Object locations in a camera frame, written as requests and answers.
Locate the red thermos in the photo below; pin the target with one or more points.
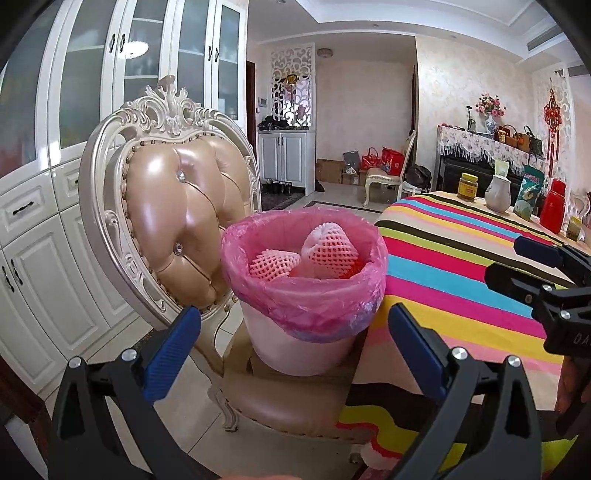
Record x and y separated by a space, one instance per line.
552 210

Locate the green snack bag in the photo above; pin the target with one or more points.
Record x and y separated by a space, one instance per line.
528 196

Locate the woven basket bag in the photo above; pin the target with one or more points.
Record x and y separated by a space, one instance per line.
503 135

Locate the red Chinese knot ornament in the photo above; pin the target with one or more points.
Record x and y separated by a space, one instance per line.
552 115

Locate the black handbag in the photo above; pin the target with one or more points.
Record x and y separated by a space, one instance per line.
534 141

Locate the white bin with pink liner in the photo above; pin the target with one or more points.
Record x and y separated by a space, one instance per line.
304 341

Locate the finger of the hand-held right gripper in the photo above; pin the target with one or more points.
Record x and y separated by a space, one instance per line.
535 249
508 281

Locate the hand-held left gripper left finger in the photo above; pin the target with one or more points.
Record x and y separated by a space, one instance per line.
171 355

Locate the striped multicolour tablecloth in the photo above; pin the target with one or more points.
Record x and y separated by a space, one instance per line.
461 258

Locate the white ceramic jar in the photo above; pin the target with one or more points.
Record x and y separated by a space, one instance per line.
497 196

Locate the row of dark shoes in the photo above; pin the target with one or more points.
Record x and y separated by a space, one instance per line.
277 187

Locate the yellow lid glass jar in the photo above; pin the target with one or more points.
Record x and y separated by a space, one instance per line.
575 229
467 188

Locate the white carved side chair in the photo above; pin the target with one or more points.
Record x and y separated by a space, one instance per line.
385 180

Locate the red gift box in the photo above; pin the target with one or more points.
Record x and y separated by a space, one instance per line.
393 161

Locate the grey paper bag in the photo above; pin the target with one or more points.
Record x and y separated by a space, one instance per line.
351 160

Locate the person's right hand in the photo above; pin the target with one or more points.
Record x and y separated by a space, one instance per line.
565 385

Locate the white lattice screen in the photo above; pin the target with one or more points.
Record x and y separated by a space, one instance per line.
293 87
565 152

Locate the red paper gift bag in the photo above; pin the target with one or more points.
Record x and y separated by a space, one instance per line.
371 160

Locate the black piano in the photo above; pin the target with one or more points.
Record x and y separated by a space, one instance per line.
461 173

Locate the brown handbag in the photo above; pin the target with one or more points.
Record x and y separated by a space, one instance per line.
519 141

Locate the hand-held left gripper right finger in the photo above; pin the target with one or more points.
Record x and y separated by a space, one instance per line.
415 355

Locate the ornate beige leather chair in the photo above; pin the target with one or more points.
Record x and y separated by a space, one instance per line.
184 207

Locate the black bag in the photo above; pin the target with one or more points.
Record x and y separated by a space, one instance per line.
419 177

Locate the tall white glass-door cabinet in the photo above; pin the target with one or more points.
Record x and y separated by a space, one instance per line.
55 184

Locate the round ceiling light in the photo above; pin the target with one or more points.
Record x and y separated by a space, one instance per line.
326 53

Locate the floral lace piano cover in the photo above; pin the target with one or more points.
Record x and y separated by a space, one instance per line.
471 145

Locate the blue white vase with flowers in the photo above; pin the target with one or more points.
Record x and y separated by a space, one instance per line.
491 110

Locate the brown cardboard box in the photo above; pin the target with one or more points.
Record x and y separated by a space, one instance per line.
328 171

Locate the pink foam fruit net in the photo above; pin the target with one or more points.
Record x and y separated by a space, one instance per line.
330 251
272 265

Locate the low white cabinet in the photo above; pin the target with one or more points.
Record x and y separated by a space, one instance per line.
286 159

